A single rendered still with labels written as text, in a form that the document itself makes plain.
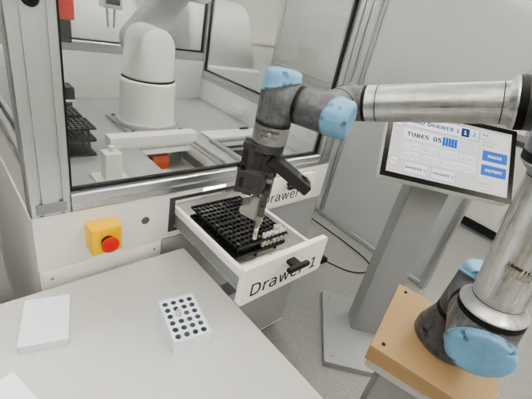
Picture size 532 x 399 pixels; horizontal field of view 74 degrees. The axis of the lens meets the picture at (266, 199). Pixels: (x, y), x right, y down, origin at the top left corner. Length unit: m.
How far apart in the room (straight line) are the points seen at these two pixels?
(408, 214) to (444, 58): 1.11
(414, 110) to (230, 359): 0.64
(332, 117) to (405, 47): 1.95
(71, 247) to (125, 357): 0.30
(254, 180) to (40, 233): 0.49
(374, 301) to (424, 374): 1.03
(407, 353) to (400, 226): 0.85
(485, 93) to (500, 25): 1.63
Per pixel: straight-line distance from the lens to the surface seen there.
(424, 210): 1.67
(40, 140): 0.82
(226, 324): 0.89
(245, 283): 0.80
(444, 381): 0.95
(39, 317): 0.91
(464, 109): 0.75
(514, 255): 0.69
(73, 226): 0.93
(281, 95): 0.69
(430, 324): 0.98
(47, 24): 0.78
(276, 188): 1.23
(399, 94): 0.76
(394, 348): 0.93
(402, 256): 1.78
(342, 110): 0.66
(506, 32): 2.35
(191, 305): 0.89
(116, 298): 0.94
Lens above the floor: 1.42
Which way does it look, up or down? 28 degrees down
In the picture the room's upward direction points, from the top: 12 degrees clockwise
